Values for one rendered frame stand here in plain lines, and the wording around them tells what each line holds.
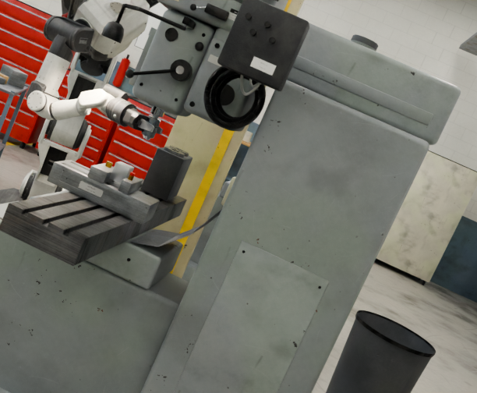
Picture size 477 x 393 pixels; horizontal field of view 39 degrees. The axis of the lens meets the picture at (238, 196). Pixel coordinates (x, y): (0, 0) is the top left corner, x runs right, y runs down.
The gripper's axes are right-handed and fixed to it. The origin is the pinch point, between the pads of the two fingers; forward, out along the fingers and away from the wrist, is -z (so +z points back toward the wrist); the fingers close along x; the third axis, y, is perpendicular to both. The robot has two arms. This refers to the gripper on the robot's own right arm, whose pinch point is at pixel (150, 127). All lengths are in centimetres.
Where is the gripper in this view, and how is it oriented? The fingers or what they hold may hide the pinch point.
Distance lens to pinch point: 238.6
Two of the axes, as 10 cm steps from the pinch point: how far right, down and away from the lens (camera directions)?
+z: -7.9, -4.3, 4.4
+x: 4.6, 0.7, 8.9
